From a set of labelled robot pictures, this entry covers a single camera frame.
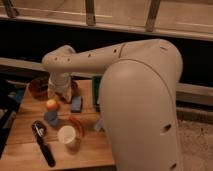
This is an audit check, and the green plastic tray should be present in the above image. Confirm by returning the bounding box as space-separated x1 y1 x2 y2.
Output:
92 76 101 112

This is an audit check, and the white paper cup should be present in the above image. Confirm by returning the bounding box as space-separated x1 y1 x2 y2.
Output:
57 126 76 146

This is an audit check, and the blue sponge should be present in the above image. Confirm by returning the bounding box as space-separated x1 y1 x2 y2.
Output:
71 96 82 113

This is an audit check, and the black chair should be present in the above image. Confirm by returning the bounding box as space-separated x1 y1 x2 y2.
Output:
0 78 19 157

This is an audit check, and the blue round lid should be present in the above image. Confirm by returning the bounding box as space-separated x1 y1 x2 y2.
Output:
44 110 59 126

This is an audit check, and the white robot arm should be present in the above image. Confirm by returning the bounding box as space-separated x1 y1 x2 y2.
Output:
42 39 183 171

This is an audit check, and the dark red bowl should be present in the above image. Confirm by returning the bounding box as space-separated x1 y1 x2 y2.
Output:
29 77 48 98

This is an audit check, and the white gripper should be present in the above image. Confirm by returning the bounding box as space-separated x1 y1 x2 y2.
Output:
47 74 72 103

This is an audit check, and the red chili pepper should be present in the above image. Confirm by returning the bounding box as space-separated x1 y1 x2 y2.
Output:
69 116 85 137

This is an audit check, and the red yellow apple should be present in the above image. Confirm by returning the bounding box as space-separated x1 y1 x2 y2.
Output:
46 99 59 110

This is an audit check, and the purple bowl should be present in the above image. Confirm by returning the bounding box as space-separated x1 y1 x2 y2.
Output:
56 80 79 99

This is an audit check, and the wooden cutting board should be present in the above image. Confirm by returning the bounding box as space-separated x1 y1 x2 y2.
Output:
0 80 114 171

